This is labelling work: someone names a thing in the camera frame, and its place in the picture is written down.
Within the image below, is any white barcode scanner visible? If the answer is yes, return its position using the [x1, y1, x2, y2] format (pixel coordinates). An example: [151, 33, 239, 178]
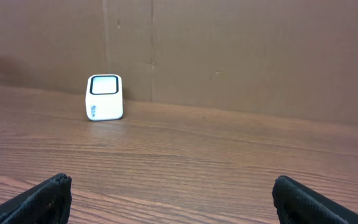
[85, 74, 124, 121]

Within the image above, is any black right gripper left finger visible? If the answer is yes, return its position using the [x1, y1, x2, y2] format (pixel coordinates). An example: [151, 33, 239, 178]
[0, 173, 72, 224]

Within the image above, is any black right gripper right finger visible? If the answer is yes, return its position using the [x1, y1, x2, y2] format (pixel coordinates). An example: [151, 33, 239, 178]
[272, 175, 358, 224]

